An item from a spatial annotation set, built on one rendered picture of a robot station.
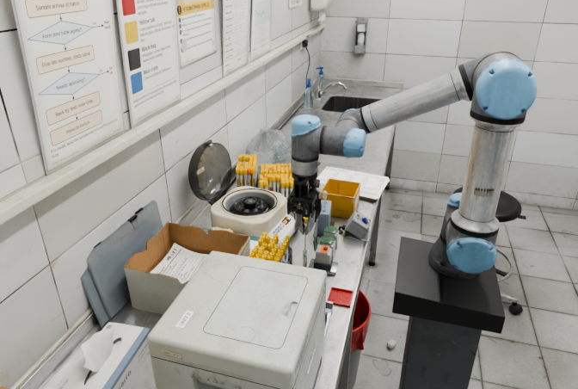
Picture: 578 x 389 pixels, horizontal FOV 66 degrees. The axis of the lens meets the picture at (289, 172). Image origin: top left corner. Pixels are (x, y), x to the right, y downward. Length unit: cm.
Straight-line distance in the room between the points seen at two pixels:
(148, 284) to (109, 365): 24
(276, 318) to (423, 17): 297
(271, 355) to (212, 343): 11
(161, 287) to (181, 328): 43
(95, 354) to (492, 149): 102
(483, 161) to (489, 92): 17
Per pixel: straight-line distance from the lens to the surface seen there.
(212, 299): 92
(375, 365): 239
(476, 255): 121
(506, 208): 249
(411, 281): 135
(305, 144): 114
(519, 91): 105
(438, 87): 120
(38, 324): 123
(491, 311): 135
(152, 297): 133
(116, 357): 120
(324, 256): 142
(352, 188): 181
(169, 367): 90
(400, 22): 358
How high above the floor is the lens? 177
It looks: 25 degrees down
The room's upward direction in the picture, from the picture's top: straight up
